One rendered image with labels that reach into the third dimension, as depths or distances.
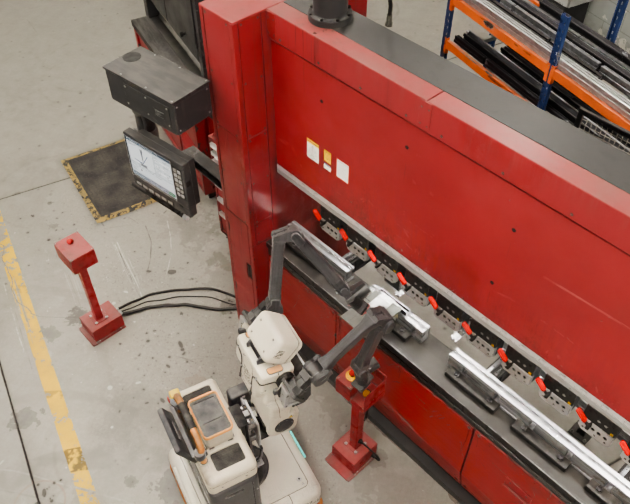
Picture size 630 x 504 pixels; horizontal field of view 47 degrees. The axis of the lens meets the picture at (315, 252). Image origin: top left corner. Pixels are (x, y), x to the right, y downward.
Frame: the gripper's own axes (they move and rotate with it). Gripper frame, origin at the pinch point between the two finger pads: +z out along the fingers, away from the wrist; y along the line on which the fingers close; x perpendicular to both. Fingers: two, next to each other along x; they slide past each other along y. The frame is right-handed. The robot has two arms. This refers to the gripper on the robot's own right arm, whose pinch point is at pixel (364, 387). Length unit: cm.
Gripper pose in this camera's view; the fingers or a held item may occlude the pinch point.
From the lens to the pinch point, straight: 366.5
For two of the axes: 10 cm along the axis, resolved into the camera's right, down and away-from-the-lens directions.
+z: 1.7, 5.4, 8.2
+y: 6.8, -6.7, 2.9
